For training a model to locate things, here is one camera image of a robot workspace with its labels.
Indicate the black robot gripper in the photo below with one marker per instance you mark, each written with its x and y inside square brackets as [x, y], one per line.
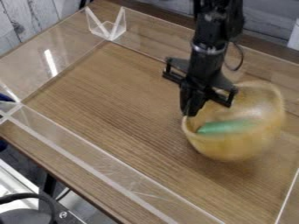
[201, 79]

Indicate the green rectangular block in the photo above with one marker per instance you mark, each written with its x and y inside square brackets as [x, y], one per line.
[230, 126]

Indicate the brown wooden bowl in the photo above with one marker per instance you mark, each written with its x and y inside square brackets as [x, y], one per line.
[260, 107]

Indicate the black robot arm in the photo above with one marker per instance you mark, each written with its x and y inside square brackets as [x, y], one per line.
[220, 22]

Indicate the clear acrylic tray walls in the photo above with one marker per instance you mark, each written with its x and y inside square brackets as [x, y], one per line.
[94, 116]

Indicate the black table leg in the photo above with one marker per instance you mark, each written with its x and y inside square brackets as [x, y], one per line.
[50, 184]

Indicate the clear acrylic corner bracket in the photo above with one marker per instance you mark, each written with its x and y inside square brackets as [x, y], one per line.
[107, 30]

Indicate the black metal bracket with screw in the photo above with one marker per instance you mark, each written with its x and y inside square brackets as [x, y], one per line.
[55, 213]

